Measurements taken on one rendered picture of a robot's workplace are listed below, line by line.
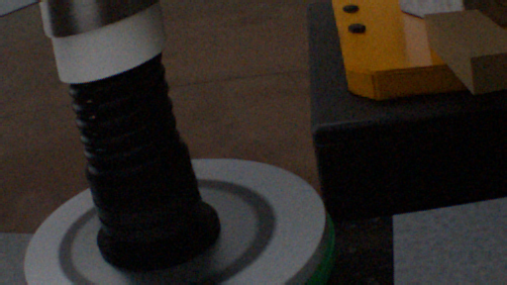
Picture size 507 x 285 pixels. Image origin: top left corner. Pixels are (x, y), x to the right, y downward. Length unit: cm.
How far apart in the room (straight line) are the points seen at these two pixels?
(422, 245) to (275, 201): 11
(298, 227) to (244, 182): 8
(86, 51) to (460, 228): 29
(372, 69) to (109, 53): 60
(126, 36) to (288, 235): 15
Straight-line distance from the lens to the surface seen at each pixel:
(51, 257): 49
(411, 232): 53
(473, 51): 85
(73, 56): 40
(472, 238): 51
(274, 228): 46
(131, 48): 40
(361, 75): 96
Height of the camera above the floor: 111
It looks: 25 degrees down
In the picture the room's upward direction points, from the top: 11 degrees counter-clockwise
